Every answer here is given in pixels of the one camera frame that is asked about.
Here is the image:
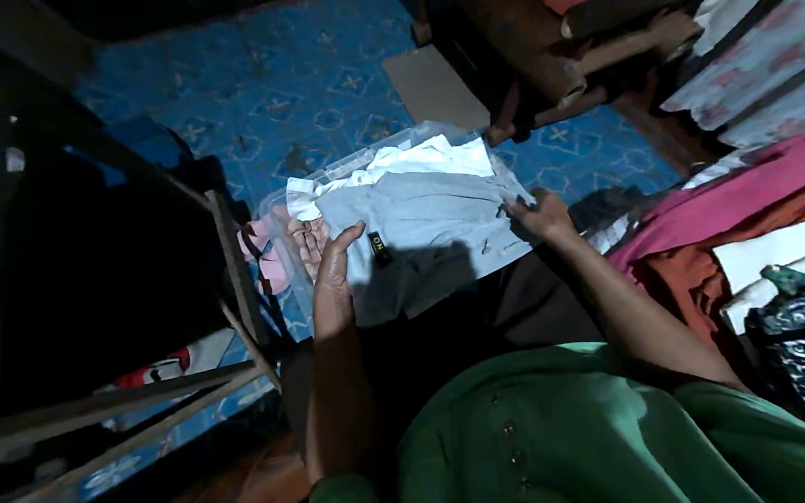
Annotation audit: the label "person's left hand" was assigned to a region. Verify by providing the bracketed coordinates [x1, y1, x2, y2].
[312, 220, 367, 317]

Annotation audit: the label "person's right hand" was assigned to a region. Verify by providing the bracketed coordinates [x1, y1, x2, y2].
[506, 187, 577, 247]

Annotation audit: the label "gray shorts with black label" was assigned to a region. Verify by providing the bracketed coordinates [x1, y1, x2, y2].
[315, 172, 543, 328]

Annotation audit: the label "person's left forearm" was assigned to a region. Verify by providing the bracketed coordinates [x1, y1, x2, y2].
[306, 309, 380, 487]

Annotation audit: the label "person's right forearm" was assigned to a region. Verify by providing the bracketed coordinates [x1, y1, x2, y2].
[555, 229, 750, 392]

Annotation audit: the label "beige brown garment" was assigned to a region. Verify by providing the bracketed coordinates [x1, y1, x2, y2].
[287, 215, 331, 283]

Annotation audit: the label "clear plastic storage box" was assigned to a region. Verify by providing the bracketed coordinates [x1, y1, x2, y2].
[259, 120, 538, 339]

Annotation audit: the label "pink cloth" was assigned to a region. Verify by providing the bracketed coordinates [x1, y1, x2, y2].
[237, 214, 293, 296]

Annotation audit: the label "person's legs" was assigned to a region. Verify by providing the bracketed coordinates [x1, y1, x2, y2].
[281, 245, 609, 483]

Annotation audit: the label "white folded garment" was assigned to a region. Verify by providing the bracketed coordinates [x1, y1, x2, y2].
[286, 134, 495, 223]

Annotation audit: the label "brown bamboo chair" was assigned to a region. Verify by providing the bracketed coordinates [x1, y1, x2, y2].
[409, 0, 705, 148]

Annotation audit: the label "flat cardboard piece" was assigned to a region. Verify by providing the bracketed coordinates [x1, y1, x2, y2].
[382, 45, 492, 135]

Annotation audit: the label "pile of clothes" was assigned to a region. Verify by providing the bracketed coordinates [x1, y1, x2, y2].
[570, 126, 805, 448]

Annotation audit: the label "person's body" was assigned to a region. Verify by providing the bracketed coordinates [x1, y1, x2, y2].
[310, 341, 805, 503]

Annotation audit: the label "white floral curtain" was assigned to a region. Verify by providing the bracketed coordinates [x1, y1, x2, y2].
[660, 0, 805, 149]

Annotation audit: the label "wooden frame bench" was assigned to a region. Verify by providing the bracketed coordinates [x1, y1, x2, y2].
[0, 126, 282, 503]

